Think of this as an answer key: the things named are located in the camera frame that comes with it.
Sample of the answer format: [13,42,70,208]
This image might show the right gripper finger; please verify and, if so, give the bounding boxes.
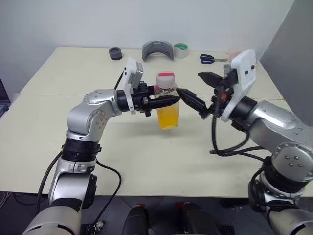
[177,88,212,120]
[198,71,222,89]

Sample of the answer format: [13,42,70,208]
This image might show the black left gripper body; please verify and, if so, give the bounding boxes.
[132,82,153,118]

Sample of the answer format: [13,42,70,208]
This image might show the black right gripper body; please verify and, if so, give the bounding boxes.
[210,67,239,118]

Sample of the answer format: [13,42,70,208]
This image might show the clear bottle with orange drink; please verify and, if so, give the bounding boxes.
[154,83,181,131]

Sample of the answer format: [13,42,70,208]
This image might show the white red bottle cap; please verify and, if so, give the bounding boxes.
[156,71,176,88]

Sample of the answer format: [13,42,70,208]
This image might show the grey curved plastic shell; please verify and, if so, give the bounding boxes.
[141,40,176,62]

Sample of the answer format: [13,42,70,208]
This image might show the white green tape roll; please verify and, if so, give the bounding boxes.
[173,43,189,59]

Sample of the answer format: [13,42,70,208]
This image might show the grey partition panel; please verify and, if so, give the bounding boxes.
[260,0,313,128]

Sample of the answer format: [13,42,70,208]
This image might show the black rounded shape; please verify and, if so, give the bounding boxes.
[179,202,221,235]
[122,204,150,235]

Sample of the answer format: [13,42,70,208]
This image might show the dark electronic device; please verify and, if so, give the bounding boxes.
[0,77,11,118]

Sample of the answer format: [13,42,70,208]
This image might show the blue handled scissors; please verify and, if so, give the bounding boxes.
[200,53,228,65]

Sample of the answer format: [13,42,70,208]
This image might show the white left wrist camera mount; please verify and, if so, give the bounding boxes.
[121,57,145,115]

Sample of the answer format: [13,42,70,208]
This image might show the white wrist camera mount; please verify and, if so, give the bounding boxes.
[220,49,257,123]
[121,57,145,115]

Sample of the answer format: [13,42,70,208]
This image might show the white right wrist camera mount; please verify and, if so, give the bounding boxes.
[220,49,257,123]

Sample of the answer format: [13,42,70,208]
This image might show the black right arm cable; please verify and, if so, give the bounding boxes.
[209,96,272,164]

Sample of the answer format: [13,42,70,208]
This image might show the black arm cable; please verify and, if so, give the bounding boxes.
[209,96,272,164]
[36,70,126,222]

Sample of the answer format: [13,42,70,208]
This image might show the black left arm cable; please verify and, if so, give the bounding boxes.
[36,70,126,222]

